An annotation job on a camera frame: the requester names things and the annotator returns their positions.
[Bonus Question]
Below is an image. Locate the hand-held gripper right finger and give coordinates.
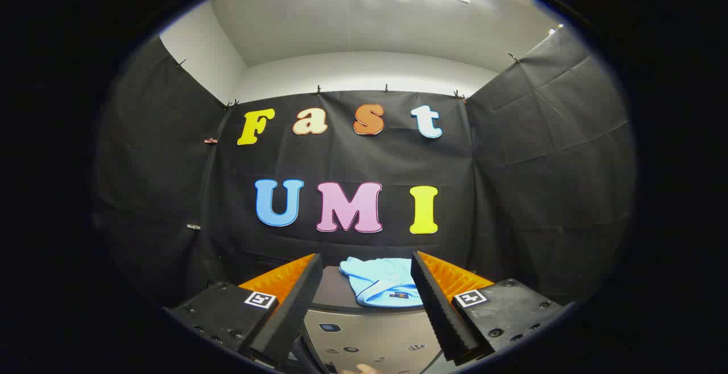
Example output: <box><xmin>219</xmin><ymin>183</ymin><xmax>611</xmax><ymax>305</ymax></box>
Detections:
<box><xmin>411</xmin><ymin>251</ymin><xmax>570</xmax><ymax>363</ymax></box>

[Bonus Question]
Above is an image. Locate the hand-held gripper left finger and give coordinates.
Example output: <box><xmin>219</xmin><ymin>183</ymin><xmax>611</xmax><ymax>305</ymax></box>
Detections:
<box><xmin>165</xmin><ymin>253</ymin><xmax>324</xmax><ymax>368</ymax></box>

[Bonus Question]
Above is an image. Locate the light blue shirt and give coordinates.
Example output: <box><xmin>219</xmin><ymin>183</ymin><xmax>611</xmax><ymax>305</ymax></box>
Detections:
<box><xmin>340</xmin><ymin>257</ymin><xmax>424</xmax><ymax>307</ymax></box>

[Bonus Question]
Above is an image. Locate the black backdrop cloth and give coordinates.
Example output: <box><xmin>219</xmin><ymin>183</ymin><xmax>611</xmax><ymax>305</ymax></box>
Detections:
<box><xmin>94</xmin><ymin>24</ymin><xmax>636</xmax><ymax>312</ymax></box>

